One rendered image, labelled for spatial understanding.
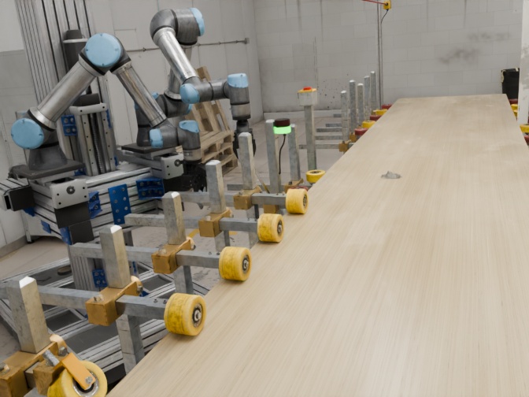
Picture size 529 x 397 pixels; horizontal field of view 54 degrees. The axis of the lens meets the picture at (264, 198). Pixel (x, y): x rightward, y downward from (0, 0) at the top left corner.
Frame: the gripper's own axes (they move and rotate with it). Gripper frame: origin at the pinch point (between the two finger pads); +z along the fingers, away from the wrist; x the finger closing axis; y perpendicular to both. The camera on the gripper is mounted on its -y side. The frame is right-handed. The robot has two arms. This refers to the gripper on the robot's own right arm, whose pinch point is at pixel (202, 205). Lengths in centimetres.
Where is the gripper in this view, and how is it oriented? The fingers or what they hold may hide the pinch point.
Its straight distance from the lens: 217.6
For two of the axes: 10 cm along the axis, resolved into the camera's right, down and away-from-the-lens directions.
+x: -3.6, 3.0, -8.9
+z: 0.8, 9.5, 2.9
